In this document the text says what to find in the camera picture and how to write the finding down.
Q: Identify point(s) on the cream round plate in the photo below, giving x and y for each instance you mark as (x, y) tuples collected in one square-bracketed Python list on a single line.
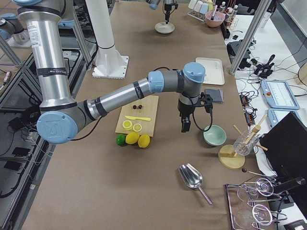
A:
[(164, 28)]

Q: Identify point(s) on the metal muddler stick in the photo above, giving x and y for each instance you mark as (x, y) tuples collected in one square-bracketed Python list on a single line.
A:
[(214, 12)]

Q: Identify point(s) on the bamboo cutting board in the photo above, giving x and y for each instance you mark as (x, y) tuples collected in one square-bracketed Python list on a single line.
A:
[(149, 109)]

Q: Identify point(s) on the grey folded cloth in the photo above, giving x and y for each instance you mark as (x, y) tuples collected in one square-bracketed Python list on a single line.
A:
[(216, 95)]

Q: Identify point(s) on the dark wooden tray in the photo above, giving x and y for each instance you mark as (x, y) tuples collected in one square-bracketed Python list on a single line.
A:
[(249, 217)]

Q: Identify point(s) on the yellow plastic knife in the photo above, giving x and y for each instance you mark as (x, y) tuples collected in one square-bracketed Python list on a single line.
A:
[(137, 118)]

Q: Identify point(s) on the mint green bowl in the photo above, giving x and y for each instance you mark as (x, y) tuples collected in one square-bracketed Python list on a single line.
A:
[(215, 136)]

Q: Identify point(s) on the pink cup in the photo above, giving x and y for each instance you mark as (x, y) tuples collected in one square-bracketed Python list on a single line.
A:
[(198, 6)]

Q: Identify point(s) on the blue cup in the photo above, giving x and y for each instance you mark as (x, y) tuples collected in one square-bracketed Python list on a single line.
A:
[(204, 8)]

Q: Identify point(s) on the metal scoop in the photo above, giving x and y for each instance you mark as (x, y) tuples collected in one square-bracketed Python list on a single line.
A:
[(193, 179)]

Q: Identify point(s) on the white cup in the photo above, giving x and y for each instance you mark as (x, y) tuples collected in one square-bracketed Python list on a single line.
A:
[(192, 4)]

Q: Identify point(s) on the lemon slice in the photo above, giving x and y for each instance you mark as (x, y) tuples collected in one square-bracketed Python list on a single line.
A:
[(127, 124), (137, 127)]

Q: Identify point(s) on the wooden mug tree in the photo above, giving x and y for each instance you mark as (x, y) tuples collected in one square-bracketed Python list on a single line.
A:
[(233, 156)]

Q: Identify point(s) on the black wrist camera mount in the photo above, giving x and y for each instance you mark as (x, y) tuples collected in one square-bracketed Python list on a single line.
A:
[(205, 100)]

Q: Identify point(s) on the blue teach pendant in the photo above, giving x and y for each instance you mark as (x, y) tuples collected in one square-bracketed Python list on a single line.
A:
[(276, 115), (279, 95)]

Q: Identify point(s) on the green lime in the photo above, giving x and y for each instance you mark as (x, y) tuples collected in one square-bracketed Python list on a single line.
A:
[(121, 140)]

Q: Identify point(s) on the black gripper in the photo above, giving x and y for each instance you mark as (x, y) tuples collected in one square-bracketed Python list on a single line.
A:
[(166, 8), (184, 109)]

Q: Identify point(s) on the aluminium frame post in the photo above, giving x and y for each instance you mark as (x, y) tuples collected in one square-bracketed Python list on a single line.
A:
[(262, 8)]

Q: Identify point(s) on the white cup rack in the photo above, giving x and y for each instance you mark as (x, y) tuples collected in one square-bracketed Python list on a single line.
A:
[(197, 15)]

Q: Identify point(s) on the yellow cup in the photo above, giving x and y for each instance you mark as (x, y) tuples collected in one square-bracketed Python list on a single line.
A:
[(210, 5)]

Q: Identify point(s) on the yellow lemon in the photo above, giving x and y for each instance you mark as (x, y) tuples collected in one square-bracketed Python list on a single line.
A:
[(144, 141), (132, 138)]

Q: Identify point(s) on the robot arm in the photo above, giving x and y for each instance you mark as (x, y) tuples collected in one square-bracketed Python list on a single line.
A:
[(62, 117), (153, 4)]

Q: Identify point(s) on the black monitor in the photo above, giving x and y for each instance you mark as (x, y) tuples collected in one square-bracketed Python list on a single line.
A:
[(287, 147)]

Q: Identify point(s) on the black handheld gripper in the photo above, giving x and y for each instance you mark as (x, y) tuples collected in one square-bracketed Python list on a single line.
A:
[(263, 70)]

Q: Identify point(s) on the white camera post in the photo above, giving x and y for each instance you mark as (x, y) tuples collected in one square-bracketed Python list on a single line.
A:
[(109, 63)]

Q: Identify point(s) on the pink bowl with ice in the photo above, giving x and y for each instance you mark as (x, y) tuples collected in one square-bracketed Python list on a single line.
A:
[(217, 21)]

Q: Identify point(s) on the glass mug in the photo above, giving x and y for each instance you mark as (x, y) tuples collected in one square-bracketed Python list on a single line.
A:
[(245, 143)]

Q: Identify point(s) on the cream rectangular rabbit tray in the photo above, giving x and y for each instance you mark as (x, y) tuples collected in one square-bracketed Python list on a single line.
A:
[(214, 70)]

